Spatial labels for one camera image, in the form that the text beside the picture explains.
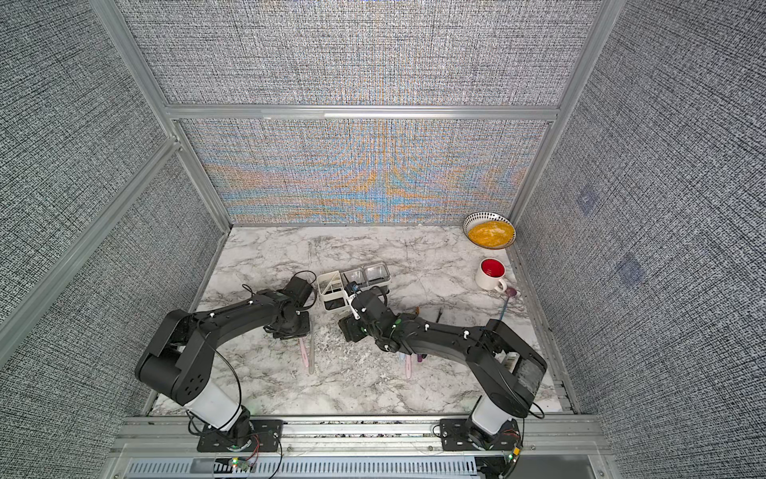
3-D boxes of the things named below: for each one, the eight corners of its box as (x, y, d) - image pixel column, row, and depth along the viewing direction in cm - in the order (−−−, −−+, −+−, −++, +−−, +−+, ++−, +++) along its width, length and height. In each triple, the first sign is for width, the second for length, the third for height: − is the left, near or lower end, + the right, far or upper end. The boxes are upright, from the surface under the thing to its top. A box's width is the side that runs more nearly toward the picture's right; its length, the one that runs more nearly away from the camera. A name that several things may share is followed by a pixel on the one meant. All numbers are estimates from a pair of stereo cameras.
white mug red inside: (478, 295, 102) (484, 281, 95) (472, 272, 108) (478, 257, 102) (502, 295, 102) (510, 281, 95) (495, 272, 108) (502, 257, 102)
